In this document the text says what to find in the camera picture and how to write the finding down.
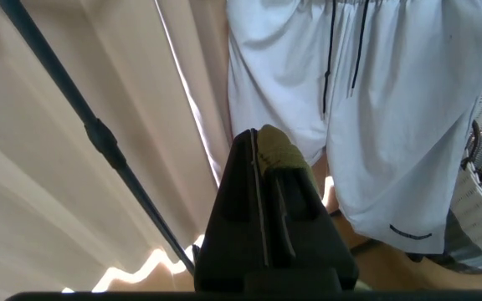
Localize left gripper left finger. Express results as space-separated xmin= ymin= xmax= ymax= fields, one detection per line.
xmin=193 ymin=128 xmax=267 ymax=293

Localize green garment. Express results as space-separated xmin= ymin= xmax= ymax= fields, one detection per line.
xmin=255 ymin=124 xmax=372 ymax=292

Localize black clothes rack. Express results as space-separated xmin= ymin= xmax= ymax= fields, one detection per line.
xmin=0 ymin=0 xmax=382 ymax=277

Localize pale grey shorts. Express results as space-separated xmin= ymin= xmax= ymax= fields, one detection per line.
xmin=226 ymin=0 xmax=482 ymax=255

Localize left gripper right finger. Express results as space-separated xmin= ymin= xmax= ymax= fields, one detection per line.
xmin=264 ymin=166 xmax=359 ymax=292

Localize beige curtain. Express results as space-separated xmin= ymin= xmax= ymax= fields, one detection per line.
xmin=0 ymin=0 xmax=482 ymax=293

